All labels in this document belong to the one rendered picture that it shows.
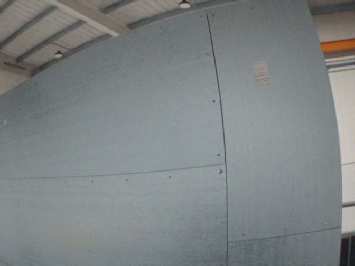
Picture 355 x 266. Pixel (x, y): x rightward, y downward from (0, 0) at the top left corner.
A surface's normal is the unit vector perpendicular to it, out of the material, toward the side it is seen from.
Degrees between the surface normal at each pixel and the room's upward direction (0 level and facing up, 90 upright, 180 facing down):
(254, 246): 90
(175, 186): 90
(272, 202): 90
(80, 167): 90
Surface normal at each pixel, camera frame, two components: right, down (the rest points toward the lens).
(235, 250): -0.50, -0.11
